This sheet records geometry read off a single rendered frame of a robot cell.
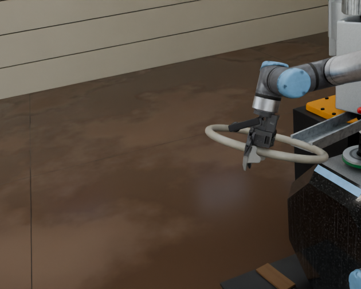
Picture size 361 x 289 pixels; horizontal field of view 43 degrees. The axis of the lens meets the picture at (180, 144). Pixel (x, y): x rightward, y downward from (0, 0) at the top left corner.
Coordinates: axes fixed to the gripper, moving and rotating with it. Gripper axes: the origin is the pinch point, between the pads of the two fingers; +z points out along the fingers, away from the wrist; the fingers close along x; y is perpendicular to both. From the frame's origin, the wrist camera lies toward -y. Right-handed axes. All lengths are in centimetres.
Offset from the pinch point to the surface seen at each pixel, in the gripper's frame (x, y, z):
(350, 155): 83, 31, -2
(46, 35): 437, -469, -23
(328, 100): 192, 3, -23
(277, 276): 115, 7, 86
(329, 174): 79, 23, 10
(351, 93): 67, 24, -31
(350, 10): 52, 16, -65
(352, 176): 75, 34, 7
